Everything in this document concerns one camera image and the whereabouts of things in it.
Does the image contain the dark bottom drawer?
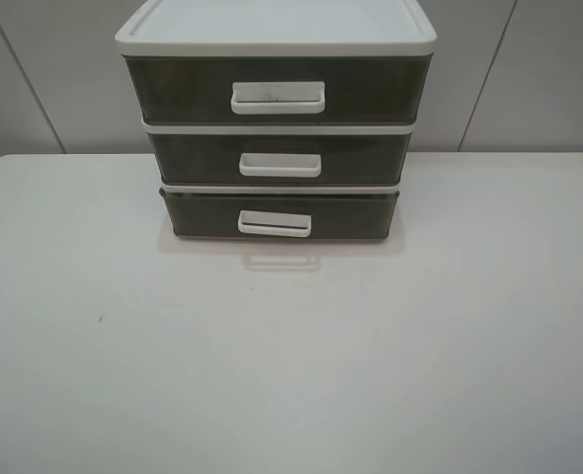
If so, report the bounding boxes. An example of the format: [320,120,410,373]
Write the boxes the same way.
[160,190,399,241]

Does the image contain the dark drawer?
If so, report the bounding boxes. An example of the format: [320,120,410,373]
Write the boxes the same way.
[160,190,399,241]
[149,134,410,187]
[125,56,432,125]

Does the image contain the dark middle drawer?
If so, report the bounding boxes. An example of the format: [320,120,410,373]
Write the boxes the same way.
[149,134,410,187]

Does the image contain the dark top drawer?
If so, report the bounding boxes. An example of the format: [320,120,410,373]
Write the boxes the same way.
[125,56,432,125]

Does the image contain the white plastic drawer cabinet frame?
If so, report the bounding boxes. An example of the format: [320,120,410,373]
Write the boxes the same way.
[116,1,437,194]

